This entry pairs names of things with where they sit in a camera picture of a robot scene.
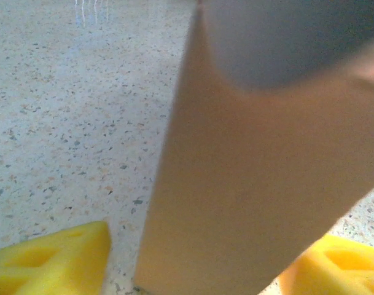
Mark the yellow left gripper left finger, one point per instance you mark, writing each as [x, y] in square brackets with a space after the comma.
[51, 267]

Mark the pink paper box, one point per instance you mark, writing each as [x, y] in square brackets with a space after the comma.
[251, 169]

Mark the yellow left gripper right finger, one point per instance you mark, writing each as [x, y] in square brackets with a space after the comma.
[343, 270]

